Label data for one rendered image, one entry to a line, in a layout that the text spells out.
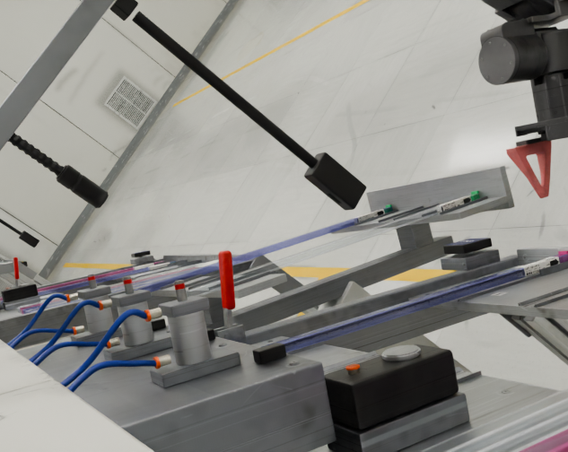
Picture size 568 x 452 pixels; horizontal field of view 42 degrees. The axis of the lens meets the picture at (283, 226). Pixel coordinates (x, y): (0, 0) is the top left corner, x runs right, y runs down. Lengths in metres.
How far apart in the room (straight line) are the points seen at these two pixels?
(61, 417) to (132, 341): 0.21
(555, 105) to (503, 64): 0.09
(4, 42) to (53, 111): 0.86
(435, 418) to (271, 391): 0.11
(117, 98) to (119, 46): 0.60
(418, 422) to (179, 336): 0.15
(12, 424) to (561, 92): 0.77
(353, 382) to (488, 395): 0.13
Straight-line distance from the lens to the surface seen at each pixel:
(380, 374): 0.43
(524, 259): 1.02
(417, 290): 0.92
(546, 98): 0.97
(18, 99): 0.47
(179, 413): 0.39
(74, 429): 0.32
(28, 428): 0.34
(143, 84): 8.75
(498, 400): 0.51
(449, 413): 0.46
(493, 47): 0.93
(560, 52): 0.97
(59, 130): 8.40
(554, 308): 0.75
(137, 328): 0.54
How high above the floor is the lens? 1.35
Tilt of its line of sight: 22 degrees down
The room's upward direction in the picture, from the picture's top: 52 degrees counter-clockwise
